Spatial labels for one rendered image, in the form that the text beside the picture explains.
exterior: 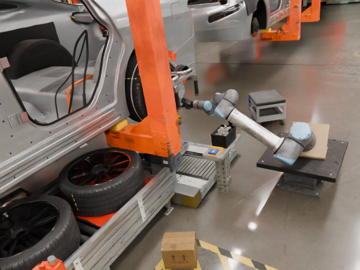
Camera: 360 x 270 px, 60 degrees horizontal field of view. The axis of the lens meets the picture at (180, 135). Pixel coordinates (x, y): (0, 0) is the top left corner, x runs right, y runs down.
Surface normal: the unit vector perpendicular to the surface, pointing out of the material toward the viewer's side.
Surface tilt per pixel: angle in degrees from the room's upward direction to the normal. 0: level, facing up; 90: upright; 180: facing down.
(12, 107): 90
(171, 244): 0
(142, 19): 90
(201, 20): 86
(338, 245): 0
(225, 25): 91
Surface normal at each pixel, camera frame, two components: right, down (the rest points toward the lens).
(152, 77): -0.51, 0.44
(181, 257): -0.08, 0.45
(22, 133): 0.85, 0.15
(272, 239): -0.14, -0.89
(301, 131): -0.38, -0.39
